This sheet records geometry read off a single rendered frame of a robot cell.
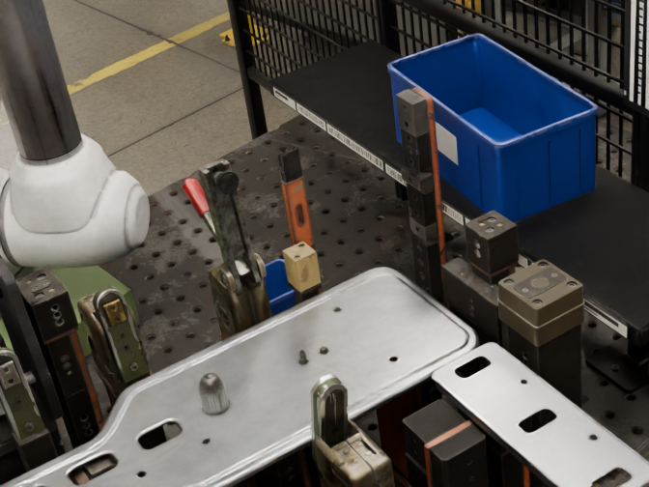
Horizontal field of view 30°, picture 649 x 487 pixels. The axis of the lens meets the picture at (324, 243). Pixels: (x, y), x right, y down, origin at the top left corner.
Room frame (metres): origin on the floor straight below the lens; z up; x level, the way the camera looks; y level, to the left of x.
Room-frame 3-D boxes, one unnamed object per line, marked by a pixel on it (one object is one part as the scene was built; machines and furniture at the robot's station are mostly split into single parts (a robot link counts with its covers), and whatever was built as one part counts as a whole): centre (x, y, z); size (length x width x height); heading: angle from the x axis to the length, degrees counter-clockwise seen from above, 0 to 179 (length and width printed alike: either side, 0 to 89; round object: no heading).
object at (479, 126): (1.52, -0.26, 1.09); 0.30 x 0.17 x 0.13; 21
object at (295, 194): (1.35, 0.03, 0.95); 0.03 x 0.01 x 0.50; 117
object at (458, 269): (1.28, -0.19, 0.85); 0.12 x 0.03 x 0.30; 27
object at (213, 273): (1.32, 0.12, 0.88); 0.07 x 0.06 x 0.35; 27
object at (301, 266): (1.32, 0.03, 0.88); 0.04 x 0.04 x 0.36; 27
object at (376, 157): (1.54, -0.25, 1.01); 0.90 x 0.22 x 0.03; 27
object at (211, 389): (1.11, 0.16, 1.02); 0.03 x 0.03 x 0.07
